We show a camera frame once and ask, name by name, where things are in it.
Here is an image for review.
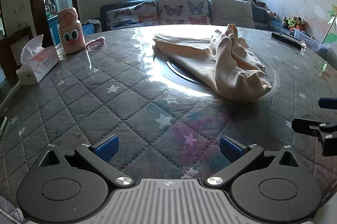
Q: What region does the black remote control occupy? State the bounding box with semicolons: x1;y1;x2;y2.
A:
271;32;301;45

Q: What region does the white tissue box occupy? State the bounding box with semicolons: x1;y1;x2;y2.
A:
16;34;59;85

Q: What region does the grey quilted star tablecloth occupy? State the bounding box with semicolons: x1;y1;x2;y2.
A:
0;25;337;215

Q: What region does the butterfly print cushion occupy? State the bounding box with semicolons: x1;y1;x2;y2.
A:
105;1;159;30
157;0;210;26

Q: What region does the cream garment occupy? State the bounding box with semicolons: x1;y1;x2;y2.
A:
152;24;272;102

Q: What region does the grey pillow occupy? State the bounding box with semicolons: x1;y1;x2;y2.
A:
209;0;255;29

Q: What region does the green flower wall decoration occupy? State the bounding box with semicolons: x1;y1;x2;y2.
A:
321;4;337;44

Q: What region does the clear plastic storage box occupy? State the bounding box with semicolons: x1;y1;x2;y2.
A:
293;29;331;52

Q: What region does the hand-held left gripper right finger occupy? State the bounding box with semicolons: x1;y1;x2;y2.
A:
206;135;301;186

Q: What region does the blue chair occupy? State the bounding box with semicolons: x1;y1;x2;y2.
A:
82;19;102;35

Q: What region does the pile of colourful plush toys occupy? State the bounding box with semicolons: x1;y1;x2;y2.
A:
282;16;307;31

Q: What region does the small clear glass cup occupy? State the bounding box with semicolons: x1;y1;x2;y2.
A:
54;44;67;60

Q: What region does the clear plastic holder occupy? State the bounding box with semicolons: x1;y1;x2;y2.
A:
288;39;306;55

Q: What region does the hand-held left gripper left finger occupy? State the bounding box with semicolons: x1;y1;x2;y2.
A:
39;134;134;187

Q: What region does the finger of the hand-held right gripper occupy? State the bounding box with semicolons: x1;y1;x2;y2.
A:
318;97;337;109
291;117;337;156

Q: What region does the pink cartoon face bottle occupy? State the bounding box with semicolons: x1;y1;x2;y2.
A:
57;7;85;55

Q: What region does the glass turntable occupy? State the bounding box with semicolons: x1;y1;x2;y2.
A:
143;50;280;102

